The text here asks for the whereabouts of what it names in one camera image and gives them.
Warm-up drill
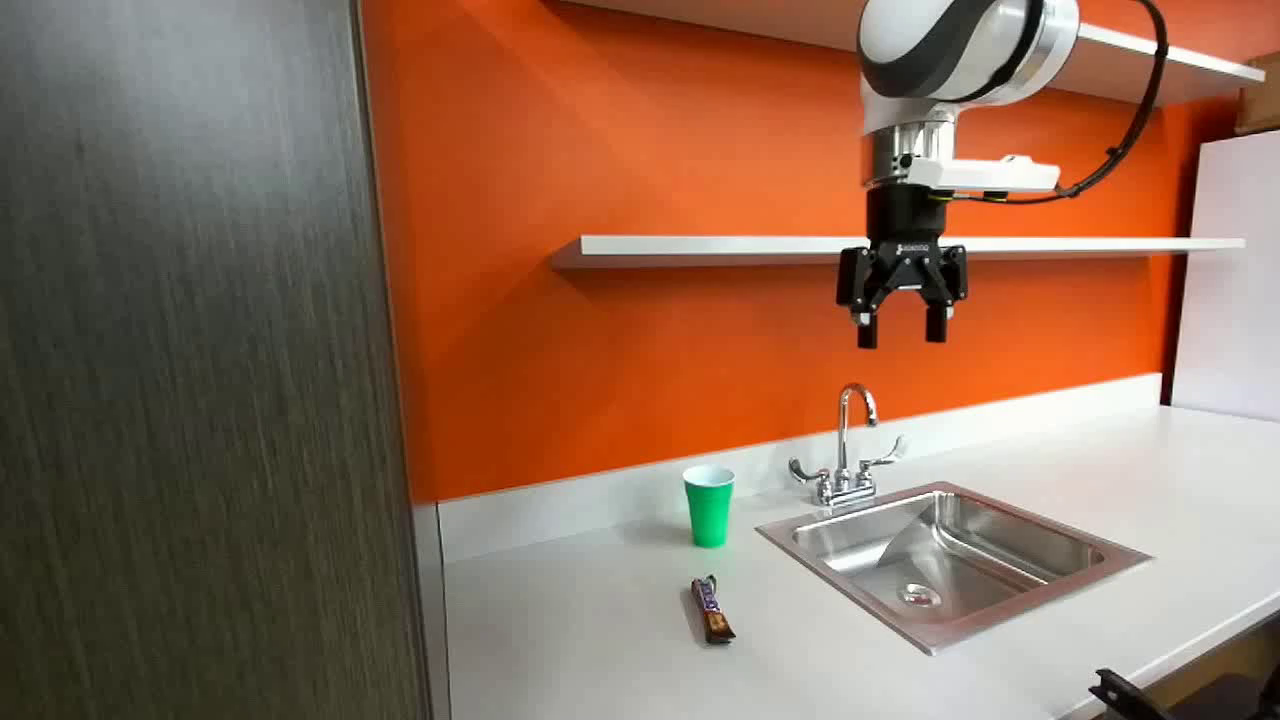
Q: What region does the stainless steel sink basin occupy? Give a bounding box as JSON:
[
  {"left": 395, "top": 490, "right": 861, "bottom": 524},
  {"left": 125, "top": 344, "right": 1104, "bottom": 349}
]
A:
[{"left": 758, "top": 485, "right": 1143, "bottom": 653}]

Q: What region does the dark wood cabinet panel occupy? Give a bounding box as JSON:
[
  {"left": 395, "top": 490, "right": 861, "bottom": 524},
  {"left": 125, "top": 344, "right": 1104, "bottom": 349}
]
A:
[{"left": 0, "top": 0, "right": 433, "bottom": 720}]

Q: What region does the Snickers chocolate bar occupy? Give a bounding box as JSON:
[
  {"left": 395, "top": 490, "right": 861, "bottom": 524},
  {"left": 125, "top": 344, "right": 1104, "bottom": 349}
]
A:
[{"left": 691, "top": 578, "right": 737, "bottom": 644}]

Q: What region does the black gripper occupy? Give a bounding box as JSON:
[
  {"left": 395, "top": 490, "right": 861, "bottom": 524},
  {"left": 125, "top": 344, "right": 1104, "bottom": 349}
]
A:
[{"left": 837, "top": 183, "right": 969, "bottom": 349}]

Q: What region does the chrome sink faucet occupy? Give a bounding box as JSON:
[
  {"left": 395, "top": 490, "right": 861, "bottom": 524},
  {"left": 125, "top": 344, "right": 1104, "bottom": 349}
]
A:
[{"left": 786, "top": 386, "right": 898, "bottom": 510}]

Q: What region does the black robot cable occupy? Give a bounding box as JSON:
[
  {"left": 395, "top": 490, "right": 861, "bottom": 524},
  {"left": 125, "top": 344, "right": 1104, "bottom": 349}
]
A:
[{"left": 982, "top": 0, "right": 1171, "bottom": 207}]

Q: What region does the white bottom wall shelf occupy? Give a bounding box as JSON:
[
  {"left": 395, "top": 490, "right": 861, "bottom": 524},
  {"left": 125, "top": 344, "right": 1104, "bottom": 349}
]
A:
[{"left": 548, "top": 232, "right": 1247, "bottom": 277}]

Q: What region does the white refrigerator side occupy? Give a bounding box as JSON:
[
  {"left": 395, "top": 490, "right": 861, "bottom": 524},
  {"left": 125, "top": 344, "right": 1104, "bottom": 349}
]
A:
[{"left": 1171, "top": 131, "right": 1280, "bottom": 422}]

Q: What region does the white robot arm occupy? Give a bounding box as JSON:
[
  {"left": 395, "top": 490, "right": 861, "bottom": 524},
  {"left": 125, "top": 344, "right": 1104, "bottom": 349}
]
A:
[{"left": 837, "top": 0, "right": 1080, "bottom": 349}]

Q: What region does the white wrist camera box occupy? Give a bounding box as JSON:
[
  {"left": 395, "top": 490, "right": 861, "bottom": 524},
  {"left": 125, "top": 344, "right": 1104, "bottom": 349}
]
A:
[{"left": 897, "top": 157, "right": 1058, "bottom": 198}]

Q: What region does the black object at counter edge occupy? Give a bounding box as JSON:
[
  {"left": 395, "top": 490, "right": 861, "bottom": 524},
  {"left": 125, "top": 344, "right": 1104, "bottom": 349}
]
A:
[{"left": 1093, "top": 670, "right": 1166, "bottom": 720}]

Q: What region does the green plastic cup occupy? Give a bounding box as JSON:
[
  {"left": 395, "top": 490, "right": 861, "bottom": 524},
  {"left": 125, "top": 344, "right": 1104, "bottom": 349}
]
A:
[{"left": 684, "top": 464, "right": 733, "bottom": 550}]

